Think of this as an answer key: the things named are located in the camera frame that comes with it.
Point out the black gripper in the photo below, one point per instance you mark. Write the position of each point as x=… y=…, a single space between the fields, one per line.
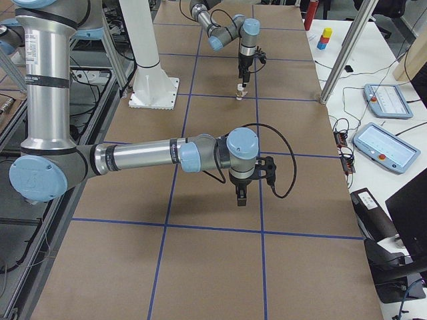
x=244 y=63
x=241 y=183

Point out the PPR valve with metal handle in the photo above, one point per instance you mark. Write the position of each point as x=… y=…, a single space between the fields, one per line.
x=240 y=92

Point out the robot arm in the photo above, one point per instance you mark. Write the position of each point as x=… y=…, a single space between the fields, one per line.
x=52 y=163
x=243 y=28

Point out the blue wooden block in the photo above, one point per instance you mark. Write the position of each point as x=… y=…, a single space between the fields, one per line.
x=321 y=46

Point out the red wooden block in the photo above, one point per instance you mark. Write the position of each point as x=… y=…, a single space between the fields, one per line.
x=324 y=40

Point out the yellow wooden block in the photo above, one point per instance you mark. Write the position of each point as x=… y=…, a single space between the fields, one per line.
x=327 y=33

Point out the red cylinder tube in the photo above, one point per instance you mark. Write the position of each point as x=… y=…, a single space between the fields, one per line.
x=310 y=14

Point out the brown paper table cover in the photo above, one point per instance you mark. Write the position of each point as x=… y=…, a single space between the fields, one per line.
x=158 y=243

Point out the small black box device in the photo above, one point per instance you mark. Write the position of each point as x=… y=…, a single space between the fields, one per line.
x=348 y=69

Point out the far teach pendant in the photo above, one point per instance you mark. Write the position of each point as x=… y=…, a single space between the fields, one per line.
x=387 y=101

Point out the teach pendant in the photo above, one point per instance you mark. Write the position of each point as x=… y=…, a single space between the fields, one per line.
x=385 y=148
x=387 y=101

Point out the near teach pendant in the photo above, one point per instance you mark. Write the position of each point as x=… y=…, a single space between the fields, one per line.
x=385 y=148

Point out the black monitor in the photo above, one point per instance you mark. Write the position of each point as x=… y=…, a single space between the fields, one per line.
x=407 y=208

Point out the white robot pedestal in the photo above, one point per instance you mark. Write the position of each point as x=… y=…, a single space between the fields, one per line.
x=152 y=88

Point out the circuit board with wires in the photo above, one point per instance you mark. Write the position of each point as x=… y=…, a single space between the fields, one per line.
x=345 y=152

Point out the aluminium frame post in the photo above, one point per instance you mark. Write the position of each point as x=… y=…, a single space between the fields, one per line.
x=350 y=41

